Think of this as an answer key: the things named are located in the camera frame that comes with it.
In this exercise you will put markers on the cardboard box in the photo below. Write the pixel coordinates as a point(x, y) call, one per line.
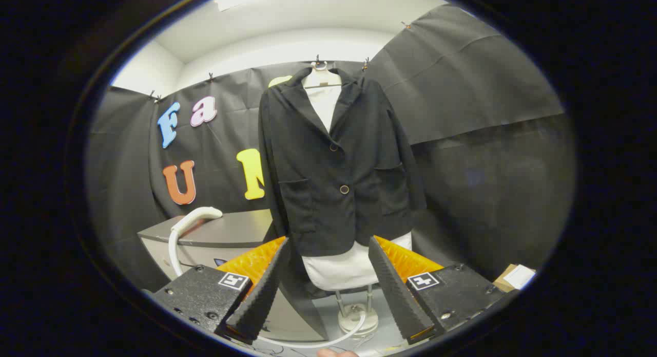
point(513, 277)

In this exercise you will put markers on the metal garment stand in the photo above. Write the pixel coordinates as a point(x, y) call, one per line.
point(354, 321)

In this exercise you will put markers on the black blazer jacket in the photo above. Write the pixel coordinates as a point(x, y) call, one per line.
point(318, 192)

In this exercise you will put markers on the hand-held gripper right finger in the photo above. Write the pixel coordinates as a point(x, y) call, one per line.
point(398, 300)

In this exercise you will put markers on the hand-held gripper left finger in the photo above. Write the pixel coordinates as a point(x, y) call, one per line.
point(262, 300)

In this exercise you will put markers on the grey cabinet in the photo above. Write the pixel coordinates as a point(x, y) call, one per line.
point(231, 231)

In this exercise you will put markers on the black backdrop cloth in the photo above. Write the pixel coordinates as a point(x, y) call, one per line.
point(487, 167)

